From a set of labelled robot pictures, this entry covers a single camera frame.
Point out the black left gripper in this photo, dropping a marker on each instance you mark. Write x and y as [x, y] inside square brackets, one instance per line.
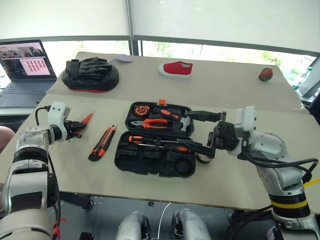
[70, 127]

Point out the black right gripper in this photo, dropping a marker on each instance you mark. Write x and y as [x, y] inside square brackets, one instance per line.
[223, 136]

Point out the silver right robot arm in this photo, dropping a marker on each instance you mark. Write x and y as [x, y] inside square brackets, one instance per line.
[273, 145]

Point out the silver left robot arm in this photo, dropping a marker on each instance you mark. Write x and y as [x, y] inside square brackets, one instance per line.
[25, 180]

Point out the black plastic tool case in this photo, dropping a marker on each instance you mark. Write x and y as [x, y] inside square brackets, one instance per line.
[155, 162]

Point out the orange tester pen screwdriver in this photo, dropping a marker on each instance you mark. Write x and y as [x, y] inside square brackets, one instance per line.
[88, 117]

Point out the short orange black screwdriver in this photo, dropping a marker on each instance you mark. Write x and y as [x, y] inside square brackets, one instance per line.
[182, 149]

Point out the orange black utility knife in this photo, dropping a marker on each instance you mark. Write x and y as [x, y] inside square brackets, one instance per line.
[102, 143]

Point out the shiny round metal roll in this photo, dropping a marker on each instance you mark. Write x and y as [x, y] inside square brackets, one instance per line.
[203, 159]

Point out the black orange claw hammer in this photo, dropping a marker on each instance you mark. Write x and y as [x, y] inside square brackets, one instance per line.
[166, 112]

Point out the black boxing focus pad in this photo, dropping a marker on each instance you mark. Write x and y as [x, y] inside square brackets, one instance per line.
[90, 76]

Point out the long orange black screwdriver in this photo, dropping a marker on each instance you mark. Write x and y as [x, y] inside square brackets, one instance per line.
[136, 139]

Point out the orange black tape measure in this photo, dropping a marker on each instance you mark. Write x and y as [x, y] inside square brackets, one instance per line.
[141, 110]

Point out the red canvas shoe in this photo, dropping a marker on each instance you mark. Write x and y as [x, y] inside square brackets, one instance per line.
[176, 68]

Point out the dark grey open laptop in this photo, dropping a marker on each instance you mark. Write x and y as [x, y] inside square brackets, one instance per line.
[25, 87]

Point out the black table leg foot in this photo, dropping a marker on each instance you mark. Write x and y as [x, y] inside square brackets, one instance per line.
[77, 200]

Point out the bare skin of person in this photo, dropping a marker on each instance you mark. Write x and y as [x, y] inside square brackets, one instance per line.
[5, 138]

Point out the pale lavender plastic scoop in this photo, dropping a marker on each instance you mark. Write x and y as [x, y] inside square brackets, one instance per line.
[123, 58]

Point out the red green toy strawberry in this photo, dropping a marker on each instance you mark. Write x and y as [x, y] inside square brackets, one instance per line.
[265, 75]

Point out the silver rounded robot leg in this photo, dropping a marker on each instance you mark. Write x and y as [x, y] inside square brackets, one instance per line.
[191, 225]
[131, 227]

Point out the green plastic bottle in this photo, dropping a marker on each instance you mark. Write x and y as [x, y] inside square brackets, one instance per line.
[302, 77]

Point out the black chair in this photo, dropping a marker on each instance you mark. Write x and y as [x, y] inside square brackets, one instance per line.
[312, 85]

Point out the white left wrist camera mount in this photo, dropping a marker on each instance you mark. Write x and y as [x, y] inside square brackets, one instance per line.
[57, 112]

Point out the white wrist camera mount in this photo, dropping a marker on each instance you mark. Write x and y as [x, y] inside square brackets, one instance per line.
[246, 120]
[57, 112]

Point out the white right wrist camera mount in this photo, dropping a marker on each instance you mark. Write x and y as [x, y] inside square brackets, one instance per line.
[246, 120]

